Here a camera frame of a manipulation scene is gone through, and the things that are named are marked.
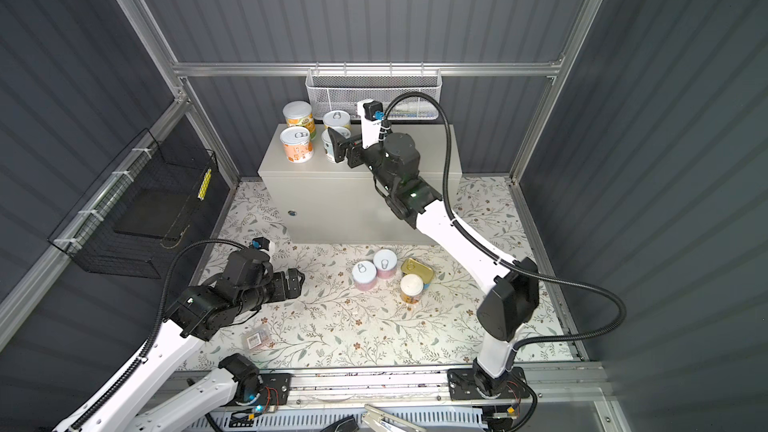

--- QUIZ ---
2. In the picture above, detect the blue grey label can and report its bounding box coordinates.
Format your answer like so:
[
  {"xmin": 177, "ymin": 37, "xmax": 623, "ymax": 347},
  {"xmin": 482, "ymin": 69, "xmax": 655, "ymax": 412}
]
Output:
[{"xmin": 321, "ymin": 127, "xmax": 352, "ymax": 163}]

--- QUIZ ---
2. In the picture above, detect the yellow label can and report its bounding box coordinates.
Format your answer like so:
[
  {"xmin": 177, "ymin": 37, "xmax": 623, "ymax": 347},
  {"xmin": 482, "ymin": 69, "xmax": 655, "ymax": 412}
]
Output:
[{"xmin": 323, "ymin": 110, "xmax": 351, "ymax": 130}]

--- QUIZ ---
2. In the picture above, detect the orange peach label can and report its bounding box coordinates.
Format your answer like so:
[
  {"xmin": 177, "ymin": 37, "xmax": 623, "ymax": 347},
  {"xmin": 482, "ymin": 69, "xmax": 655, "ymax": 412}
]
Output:
[{"xmin": 279, "ymin": 126, "xmax": 314, "ymax": 164}]

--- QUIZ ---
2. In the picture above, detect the green orange label can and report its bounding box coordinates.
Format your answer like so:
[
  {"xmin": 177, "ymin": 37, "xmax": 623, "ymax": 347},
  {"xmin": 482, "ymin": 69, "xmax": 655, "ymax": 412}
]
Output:
[{"xmin": 282, "ymin": 101, "xmax": 316, "ymax": 139}]

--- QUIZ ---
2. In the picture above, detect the pink label can front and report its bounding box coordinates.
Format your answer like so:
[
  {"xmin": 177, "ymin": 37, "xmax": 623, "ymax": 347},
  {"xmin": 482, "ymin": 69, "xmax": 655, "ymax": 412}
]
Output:
[{"xmin": 351, "ymin": 261, "xmax": 378, "ymax": 291}]

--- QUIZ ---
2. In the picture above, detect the pink label can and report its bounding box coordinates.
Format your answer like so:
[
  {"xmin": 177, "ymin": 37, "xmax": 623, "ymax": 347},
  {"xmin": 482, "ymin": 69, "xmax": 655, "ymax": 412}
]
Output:
[
  {"xmin": 373, "ymin": 249, "xmax": 398, "ymax": 280},
  {"xmin": 351, "ymin": 261, "xmax": 378, "ymax": 291}
]

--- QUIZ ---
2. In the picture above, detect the orange can plain lid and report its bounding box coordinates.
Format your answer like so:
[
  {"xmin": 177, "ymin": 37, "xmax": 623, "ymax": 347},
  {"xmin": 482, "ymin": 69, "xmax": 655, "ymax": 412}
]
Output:
[{"xmin": 400, "ymin": 274, "xmax": 424, "ymax": 304}]

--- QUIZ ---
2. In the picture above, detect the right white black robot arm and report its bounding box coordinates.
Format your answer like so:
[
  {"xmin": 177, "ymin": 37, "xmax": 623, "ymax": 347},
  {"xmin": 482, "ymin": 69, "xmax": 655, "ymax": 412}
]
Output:
[{"xmin": 329, "ymin": 130, "xmax": 540, "ymax": 398}]

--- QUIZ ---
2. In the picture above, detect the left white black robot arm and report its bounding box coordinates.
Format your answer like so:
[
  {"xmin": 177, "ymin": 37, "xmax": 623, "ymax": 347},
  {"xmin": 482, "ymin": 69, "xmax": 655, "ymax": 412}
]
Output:
[{"xmin": 55, "ymin": 248, "xmax": 305, "ymax": 431}]

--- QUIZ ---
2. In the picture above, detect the grey metal cabinet box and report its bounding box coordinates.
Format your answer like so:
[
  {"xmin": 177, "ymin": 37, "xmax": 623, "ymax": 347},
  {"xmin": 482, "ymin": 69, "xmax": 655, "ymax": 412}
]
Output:
[{"xmin": 258, "ymin": 124, "xmax": 434, "ymax": 245}]

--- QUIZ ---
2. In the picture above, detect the small clear plastic box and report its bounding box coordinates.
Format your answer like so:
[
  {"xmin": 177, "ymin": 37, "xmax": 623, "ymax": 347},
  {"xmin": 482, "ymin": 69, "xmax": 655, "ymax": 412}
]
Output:
[{"xmin": 242, "ymin": 324, "xmax": 273, "ymax": 353}]

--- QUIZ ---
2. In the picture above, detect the pink label can back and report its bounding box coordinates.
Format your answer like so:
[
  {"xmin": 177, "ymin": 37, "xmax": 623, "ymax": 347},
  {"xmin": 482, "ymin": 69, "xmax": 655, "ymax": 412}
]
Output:
[{"xmin": 373, "ymin": 249, "xmax": 398, "ymax": 280}]

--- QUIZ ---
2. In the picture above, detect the yellow tag on basket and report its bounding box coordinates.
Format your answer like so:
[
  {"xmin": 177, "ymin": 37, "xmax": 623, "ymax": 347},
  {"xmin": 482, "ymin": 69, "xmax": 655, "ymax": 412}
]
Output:
[{"xmin": 196, "ymin": 168, "xmax": 212, "ymax": 201}]

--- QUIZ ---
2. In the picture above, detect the gold flat sardine tin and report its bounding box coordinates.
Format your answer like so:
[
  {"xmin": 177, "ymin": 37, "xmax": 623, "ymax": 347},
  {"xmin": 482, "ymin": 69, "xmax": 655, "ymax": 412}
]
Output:
[{"xmin": 401, "ymin": 257, "xmax": 435, "ymax": 287}]

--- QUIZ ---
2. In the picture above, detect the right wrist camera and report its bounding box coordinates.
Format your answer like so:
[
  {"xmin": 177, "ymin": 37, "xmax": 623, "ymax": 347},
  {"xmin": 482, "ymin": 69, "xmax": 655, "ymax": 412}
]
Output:
[{"xmin": 356, "ymin": 99, "xmax": 384, "ymax": 149}]

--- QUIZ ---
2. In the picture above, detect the white wire mesh basket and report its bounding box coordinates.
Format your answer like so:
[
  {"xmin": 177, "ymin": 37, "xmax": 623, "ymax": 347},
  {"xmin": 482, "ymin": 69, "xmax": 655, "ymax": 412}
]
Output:
[{"xmin": 305, "ymin": 65, "xmax": 443, "ymax": 120}]

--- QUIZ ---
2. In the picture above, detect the black wire wall basket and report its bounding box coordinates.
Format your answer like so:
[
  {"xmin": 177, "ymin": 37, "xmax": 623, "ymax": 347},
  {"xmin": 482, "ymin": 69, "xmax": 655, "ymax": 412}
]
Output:
[{"xmin": 48, "ymin": 133, "xmax": 218, "ymax": 279}]

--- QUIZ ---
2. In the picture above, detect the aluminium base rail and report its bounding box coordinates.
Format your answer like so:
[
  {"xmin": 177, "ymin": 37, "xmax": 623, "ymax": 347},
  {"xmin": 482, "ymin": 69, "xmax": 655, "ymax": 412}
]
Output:
[{"xmin": 128, "ymin": 365, "xmax": 607, "ymax": 412}]

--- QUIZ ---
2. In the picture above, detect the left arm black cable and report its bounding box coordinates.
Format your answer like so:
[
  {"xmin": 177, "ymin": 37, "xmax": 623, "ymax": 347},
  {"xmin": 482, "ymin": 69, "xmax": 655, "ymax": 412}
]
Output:
[{"xmin": 65, "ymin": 239, "xmax": 253, "ymax": 432}]

